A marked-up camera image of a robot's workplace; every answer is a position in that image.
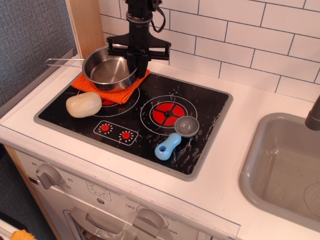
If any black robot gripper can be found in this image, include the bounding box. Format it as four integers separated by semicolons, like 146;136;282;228
106;22;171;79

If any stainless steel pot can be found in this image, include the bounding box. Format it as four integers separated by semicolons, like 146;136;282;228
45;47;138;93

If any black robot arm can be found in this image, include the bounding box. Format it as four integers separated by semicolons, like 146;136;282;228
106;0;172;79

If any orange knitted towel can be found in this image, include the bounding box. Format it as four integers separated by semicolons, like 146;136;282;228
71;69;151;105

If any light wooden side panel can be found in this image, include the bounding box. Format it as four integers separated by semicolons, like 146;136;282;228
65;0;105;59

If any black toy stovetop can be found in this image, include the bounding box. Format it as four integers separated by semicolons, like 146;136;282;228
34;73;233;181

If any cream toy potato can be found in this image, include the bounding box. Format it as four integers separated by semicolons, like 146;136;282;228
65;92;102;118

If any left red stove knob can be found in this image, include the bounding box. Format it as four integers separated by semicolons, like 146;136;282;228
100;124;110;132

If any red stove knob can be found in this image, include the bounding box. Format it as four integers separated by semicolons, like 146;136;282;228
121;131;131;140
100;124;110;132

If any right red stove knob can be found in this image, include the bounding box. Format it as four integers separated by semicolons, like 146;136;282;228
121;131;131;140

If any grey blue measuring scoop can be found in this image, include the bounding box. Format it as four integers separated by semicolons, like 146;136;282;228
154;116;200;161

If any grey timer dial knob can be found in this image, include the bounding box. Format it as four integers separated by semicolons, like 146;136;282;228
36;164;62;190

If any grey oven dial knob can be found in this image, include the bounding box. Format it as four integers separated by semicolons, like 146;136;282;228
132;208;165;238

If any grey plastic sink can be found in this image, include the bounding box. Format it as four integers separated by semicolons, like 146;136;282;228
239;112;320;232

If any grey faucet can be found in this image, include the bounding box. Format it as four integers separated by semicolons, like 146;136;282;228
304;96;320;131

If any yellow black object on floor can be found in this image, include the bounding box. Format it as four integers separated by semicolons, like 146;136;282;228
0;230;36;240

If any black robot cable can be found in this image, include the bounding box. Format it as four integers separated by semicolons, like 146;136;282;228
149;7;167;33

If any grey oven door handle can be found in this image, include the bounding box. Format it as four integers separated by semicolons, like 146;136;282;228
70;207;132;240

